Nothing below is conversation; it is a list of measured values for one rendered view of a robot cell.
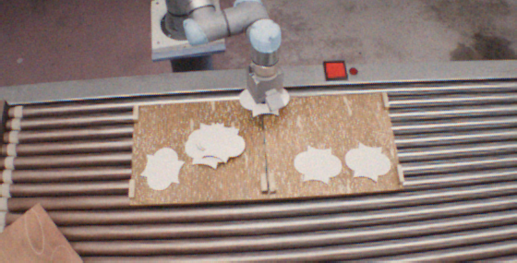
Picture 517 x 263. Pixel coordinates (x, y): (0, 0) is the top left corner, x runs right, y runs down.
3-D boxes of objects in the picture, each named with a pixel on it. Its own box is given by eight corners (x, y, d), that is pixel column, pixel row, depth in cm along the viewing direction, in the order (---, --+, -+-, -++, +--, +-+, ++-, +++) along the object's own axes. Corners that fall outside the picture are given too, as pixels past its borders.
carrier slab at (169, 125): (135, 108, 175) (134, 105, 174) (259, 101, 176) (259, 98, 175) (130, 206, 157) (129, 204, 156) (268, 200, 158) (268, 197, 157)
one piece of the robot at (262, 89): (263, 90, 138) (262, 124, 152) (294, 77, 140) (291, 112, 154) (242, 57, 143) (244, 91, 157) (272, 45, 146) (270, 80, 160)
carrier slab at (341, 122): (261, 101, 176) (261, 98, 175) (383, 95, 178) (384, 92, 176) (269, 200, 158) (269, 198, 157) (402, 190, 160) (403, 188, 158)
